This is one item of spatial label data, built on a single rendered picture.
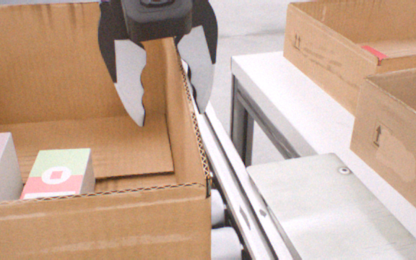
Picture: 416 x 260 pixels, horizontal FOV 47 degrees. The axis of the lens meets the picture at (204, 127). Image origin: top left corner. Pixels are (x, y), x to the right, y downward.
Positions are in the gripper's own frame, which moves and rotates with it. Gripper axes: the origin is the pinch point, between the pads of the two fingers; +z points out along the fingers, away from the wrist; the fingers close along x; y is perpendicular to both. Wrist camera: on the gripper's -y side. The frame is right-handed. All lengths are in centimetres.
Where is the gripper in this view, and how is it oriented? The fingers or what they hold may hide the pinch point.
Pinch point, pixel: (170, 111)
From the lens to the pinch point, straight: 45.1
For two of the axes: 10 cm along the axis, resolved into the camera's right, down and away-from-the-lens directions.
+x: -9.7, 2.0, -1.4
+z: 1.0, 8.5, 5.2
